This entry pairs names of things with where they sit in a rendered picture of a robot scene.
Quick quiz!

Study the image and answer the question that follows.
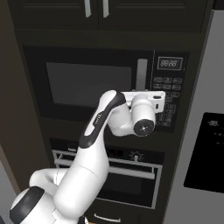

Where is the dark cupboard door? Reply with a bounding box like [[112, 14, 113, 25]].
[[8, 0, 101, 31], [99, 0, 210, 32]]

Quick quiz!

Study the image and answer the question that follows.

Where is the black built-in oven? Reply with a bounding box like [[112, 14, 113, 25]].
[[48, 137, 166, 210]]

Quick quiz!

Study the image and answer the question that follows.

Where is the black built-in microwave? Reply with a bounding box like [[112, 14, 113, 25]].
[[23, 45, 191, 134]]

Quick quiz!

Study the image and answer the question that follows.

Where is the grey fridge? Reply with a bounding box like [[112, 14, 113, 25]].
[[163, 8, 224, 224]]

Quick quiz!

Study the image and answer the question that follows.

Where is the dark tall cabinet frame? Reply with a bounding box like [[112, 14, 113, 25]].
[[7, 0, 215, 224]]

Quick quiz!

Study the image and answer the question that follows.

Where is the silver cupboard handle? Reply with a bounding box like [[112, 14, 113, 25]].
[[101, 0, 110, 18], [84, 0, 92, 18]]

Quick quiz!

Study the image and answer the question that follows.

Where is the dark drawer front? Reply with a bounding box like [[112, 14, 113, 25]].
[[83, 198, 142, 224]]

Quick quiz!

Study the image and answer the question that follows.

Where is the silver oven door handle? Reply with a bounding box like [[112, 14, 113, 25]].
[[54, 158, 156, 180]]

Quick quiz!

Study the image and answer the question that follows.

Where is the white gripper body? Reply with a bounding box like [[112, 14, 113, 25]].
[[120, 90, 167, 102]]

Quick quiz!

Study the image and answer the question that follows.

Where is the black microwave door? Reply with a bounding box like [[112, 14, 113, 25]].
[[24, 47, 155, 123]]

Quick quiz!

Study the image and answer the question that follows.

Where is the grey microwave door handle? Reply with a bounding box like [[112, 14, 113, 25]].
[[136, 58, 149, 92]]

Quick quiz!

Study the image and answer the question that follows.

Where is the black oven door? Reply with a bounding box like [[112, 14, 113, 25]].
[[52, 150, 164, 209]]

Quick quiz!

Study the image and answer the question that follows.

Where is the silver drawer handle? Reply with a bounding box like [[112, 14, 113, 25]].
[[93, 213, 122, 223]]

